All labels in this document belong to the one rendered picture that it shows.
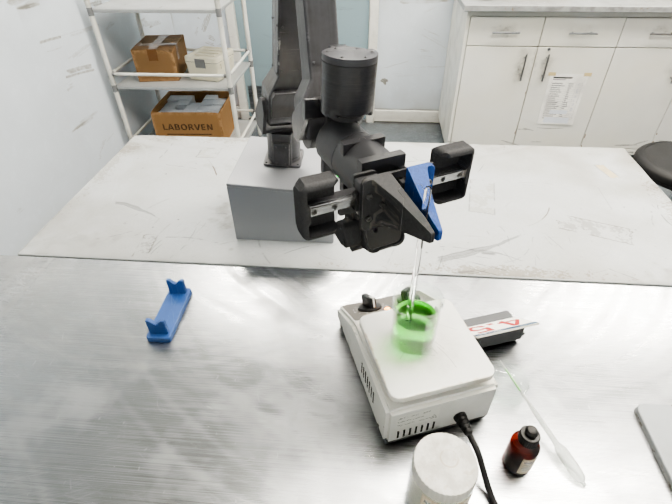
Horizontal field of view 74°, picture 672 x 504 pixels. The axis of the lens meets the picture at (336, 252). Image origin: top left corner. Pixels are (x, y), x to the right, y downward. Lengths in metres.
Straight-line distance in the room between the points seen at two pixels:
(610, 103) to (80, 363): 2.98
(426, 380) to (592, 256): 0.46
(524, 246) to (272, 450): 0.54
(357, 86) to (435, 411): 0.35
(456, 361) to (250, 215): 0.43
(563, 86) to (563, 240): 2.21
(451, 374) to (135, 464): 0.36
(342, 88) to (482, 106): 2.52
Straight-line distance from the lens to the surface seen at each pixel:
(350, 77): 0.47
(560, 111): 3.10
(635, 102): 3.25
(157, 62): 2.69
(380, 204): 0.42
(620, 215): 1.00
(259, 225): 0.79
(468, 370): 0.51
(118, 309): 0.75
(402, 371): 0.50
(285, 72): 0.71
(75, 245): 0.92
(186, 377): 0.63
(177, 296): 0.72
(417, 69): 3.44
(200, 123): 2.71
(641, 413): 0.66
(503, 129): 3.05
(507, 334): 0.65
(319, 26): 0.56
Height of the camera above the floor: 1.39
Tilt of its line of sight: 39 degrees down
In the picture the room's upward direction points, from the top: 1 degrees counter-clockwise
